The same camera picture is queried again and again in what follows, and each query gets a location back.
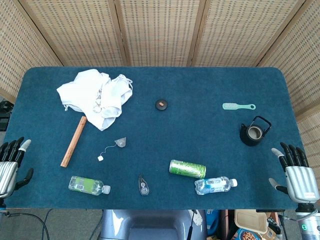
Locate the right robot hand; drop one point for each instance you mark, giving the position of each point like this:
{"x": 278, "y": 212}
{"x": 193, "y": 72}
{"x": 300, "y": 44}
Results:
{"x": 301, "y": 182}

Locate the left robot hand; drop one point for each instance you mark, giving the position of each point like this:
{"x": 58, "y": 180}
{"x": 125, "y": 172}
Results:
{"x": 8, "y": 172}

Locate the white cloth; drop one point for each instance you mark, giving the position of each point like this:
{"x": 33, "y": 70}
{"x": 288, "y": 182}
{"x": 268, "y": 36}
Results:
{"x": 80, "y": 92}

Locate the black teapot lid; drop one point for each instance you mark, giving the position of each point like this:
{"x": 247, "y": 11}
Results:
{"x": 161, "y": 105}

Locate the black equipment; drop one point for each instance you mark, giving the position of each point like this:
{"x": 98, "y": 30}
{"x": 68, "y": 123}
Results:
{"x": 5, "y": 117}

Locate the beige takeaway box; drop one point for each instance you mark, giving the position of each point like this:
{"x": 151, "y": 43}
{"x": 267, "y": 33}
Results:
{"x": 250, "y": 221}

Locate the wooden stick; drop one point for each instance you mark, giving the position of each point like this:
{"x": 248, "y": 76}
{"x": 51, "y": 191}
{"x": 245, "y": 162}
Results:
{"x": 73, "y": 142}

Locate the cookie box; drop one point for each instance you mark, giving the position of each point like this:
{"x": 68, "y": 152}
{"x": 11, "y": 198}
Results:
{"x": 246, "y": 235}

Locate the green label water bottle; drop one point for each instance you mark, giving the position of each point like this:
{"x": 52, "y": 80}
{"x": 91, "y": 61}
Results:
{"x": 85, "y": 185}

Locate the blue label water bottle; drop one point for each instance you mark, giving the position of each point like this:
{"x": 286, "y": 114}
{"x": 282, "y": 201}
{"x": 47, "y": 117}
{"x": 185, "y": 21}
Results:
{"x": 212, "y": 185}

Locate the blue package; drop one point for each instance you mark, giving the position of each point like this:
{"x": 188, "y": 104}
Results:
{"x": 212, "y": 222}

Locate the mint green brush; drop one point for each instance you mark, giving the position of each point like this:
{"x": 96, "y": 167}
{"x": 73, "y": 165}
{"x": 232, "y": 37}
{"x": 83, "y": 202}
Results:
{"x": 231, "y": 106}

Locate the green energy drink can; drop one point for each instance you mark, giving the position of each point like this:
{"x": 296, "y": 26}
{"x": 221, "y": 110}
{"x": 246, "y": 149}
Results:
{"x": 187, "y": 168}

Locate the blue carpet table mat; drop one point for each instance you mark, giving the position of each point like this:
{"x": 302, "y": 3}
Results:
{"x": 190, "y": 135}

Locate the correction tape dispenser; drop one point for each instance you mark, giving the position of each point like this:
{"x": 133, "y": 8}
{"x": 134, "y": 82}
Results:
{"x": 144, "y": 188}

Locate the blue-grey robot torso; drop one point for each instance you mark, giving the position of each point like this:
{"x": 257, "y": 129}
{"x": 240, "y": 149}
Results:
{"x": 150, "y": 225}

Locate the woven bamboo folding screen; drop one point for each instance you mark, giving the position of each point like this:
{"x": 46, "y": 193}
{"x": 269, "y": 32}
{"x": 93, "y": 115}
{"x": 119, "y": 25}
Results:
{"x": 160, "y": 30}

